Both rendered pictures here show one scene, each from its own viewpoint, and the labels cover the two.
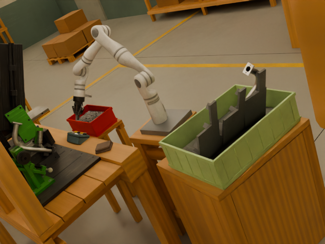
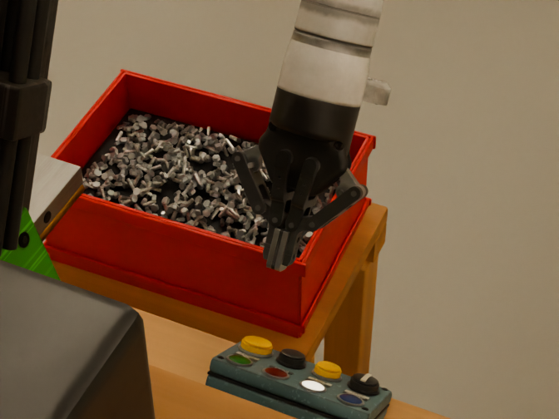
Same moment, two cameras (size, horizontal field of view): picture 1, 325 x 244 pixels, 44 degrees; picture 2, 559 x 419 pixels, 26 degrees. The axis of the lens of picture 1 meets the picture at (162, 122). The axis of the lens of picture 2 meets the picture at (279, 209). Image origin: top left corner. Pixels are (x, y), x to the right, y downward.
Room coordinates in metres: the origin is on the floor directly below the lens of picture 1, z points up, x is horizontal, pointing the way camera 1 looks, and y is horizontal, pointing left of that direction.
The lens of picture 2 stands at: (1.86, 0.89, 1.79)
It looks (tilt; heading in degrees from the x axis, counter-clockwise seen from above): 44 degrees down; 330
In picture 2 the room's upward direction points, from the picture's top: straight up
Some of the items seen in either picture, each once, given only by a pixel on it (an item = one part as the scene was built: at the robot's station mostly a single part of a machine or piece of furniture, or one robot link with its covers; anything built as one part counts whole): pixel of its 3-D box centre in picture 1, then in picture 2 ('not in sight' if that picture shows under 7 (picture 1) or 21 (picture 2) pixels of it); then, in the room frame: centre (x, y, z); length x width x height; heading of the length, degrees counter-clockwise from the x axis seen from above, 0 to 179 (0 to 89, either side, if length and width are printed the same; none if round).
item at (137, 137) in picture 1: (163, 127); not in sight; (2.24, 0.01, 0.83); 0.32 x 0.32 x 0.04; 43
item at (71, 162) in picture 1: (29, 163); not in sight; (2.39, 0.90, 0.89); 1.10 x 0.42 x 0.02; 36
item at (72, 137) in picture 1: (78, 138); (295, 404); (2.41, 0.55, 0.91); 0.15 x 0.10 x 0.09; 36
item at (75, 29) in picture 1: (72, 35); not in sight; (8.88, 1.06, 0.37); 1.20 x 0.80 x 0.74; 134
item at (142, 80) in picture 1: (145, 85); not in sight; (2.24, 0.01, 1.13); 0.09 x 0.09 x 0.17; 28
